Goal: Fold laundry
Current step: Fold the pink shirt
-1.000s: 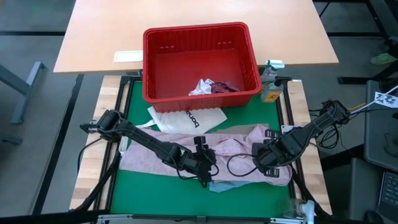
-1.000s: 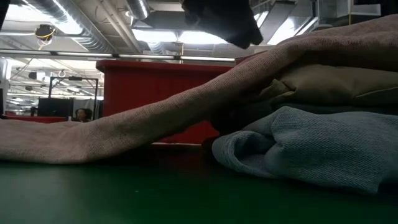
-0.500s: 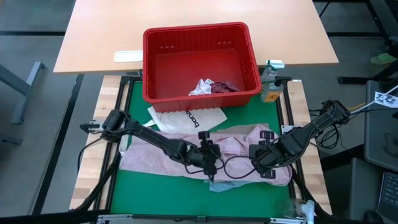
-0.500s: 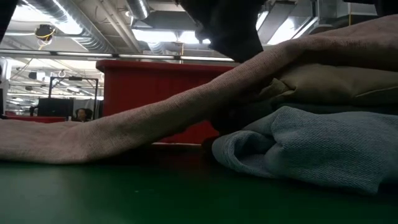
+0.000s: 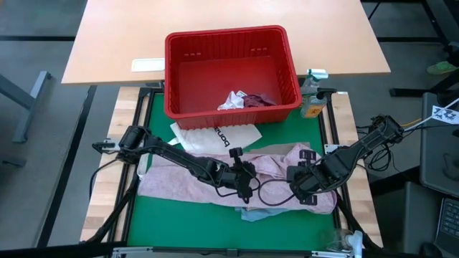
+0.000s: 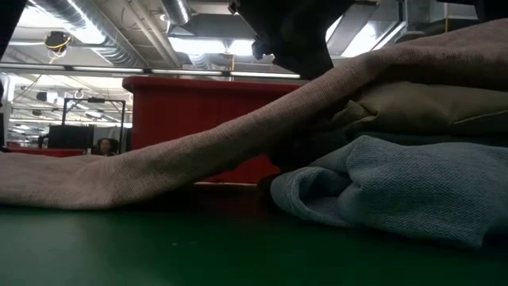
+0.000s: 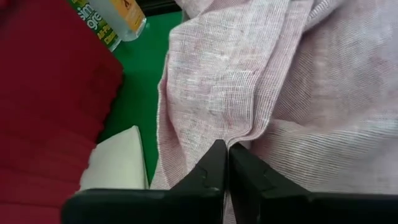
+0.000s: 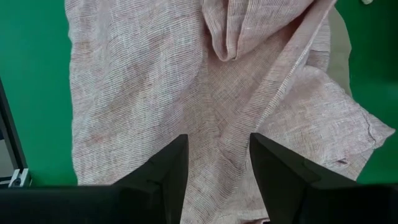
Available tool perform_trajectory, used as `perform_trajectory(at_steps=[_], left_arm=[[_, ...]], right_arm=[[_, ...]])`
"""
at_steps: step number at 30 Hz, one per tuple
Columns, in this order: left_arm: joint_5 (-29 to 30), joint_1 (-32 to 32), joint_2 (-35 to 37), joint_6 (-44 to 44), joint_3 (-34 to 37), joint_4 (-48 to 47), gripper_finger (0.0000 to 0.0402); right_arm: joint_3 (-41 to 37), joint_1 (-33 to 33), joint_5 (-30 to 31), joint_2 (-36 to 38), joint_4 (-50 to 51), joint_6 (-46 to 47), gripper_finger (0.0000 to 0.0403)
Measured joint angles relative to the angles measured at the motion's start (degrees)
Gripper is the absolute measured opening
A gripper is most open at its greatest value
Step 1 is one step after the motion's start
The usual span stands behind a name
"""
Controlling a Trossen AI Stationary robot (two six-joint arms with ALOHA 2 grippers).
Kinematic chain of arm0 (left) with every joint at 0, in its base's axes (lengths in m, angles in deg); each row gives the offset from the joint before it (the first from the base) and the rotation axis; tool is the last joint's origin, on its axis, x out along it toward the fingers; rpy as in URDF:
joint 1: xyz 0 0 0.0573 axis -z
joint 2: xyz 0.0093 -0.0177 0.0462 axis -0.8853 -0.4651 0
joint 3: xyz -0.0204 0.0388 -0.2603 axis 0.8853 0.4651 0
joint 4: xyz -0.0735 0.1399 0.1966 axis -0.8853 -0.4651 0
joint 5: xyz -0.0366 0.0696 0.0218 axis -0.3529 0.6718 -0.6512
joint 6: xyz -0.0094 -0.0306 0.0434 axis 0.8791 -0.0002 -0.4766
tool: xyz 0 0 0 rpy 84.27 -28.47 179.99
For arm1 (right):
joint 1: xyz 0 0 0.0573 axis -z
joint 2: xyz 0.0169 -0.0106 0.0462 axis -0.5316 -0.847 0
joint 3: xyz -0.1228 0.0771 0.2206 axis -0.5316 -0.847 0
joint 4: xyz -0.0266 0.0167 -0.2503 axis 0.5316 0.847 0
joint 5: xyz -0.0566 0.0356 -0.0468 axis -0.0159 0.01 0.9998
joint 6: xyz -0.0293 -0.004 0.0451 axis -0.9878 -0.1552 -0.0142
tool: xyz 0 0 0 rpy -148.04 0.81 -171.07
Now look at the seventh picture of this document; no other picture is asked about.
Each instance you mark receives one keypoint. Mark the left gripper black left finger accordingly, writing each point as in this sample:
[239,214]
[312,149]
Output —
[140,207]

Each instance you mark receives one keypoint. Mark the pale pink garment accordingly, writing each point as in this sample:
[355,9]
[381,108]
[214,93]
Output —
[280,77]

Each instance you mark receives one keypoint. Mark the spray bottle with white trigger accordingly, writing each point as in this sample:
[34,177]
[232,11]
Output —
[99,28]

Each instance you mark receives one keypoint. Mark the red plastic laundry basket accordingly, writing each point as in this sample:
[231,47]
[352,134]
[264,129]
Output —
[46,93]

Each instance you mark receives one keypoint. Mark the white printed tote bag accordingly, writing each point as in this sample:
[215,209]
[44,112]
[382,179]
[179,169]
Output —
[118,161]

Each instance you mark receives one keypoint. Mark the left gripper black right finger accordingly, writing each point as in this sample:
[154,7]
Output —
[311,208]

